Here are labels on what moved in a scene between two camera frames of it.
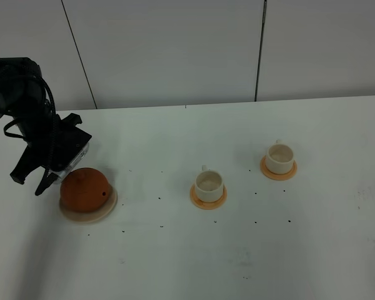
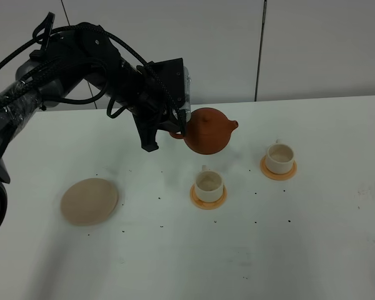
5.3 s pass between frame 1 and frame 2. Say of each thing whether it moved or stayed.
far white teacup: stayed
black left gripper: moved
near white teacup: stayed
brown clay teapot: moved
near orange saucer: stayed
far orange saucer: stayed
